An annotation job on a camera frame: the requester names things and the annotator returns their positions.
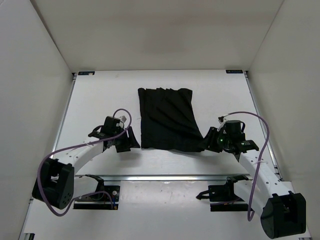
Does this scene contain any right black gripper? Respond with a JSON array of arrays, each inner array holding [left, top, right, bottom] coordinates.
[[197, 127, 232, 153]]

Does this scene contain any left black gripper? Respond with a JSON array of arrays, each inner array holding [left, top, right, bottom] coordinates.
[[112, 125, 141, 153]]

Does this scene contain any black pleated skirt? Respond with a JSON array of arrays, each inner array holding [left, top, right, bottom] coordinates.
[[137, 88, 204, 153]]

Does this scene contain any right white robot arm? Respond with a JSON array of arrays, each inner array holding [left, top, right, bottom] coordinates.
[[196, 117, 307, 239]]

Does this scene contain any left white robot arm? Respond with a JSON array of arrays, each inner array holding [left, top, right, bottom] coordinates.
[[31, 116, 140, 210]]

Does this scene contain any right blue table label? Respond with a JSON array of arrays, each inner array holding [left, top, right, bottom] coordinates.
[[225, 69, 244, 74]]

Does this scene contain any blue table label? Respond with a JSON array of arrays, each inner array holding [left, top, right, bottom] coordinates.
[[77, 71, 95, 76], [225, 69, 244, 74]]

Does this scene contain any left blue table label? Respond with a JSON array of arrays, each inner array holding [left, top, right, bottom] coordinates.
[[77, 71, 95, 76]]

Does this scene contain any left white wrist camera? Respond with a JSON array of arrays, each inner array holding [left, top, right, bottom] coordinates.
[[118, 115, 127, 125]]

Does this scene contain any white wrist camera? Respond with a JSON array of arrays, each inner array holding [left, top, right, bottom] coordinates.
[[217, 114, 229, 132], [118, 115, 127, 125]]

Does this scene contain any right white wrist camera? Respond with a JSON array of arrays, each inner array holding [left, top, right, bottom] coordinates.
[[217, 114, 229, 132]]

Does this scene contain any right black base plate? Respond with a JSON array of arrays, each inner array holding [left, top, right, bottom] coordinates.
[[195, 174, 252, 212]]

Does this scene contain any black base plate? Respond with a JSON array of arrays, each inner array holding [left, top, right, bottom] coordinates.
[[195, 174, 252, 212], [73, 181, 121, 211]]

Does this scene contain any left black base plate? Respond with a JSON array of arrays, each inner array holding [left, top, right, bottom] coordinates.
[[73, 181, 121, 211]]

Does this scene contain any aluminium table front rail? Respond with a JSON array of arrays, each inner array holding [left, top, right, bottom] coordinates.
[[76, 173, 240, 182]]

